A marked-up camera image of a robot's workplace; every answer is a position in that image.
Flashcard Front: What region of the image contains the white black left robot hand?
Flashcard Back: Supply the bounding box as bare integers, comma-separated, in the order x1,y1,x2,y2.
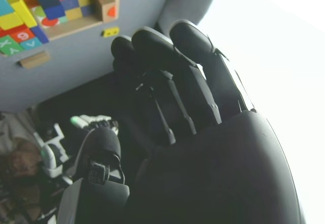
57,18,308,224

